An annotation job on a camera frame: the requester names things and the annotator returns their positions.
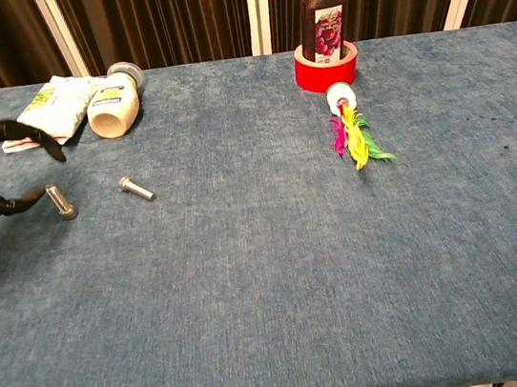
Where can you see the red tape roll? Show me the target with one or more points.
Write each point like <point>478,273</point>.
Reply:
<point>319,79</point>

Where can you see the colourful feather shuttlecock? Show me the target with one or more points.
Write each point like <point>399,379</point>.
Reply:
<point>343,95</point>

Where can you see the silver metal bolt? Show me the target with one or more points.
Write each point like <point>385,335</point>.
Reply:
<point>59,199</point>
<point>137,189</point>

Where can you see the dark grape juice bottle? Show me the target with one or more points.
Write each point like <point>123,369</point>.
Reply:
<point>324,25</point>

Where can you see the white plastic food pouch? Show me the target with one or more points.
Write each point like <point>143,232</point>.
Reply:
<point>58,106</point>

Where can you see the blue fabric table mat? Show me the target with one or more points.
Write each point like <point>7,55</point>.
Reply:
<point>270,273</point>

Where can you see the cream mayonnaise squeeze bottle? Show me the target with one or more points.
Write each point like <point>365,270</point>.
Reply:
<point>111,108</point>

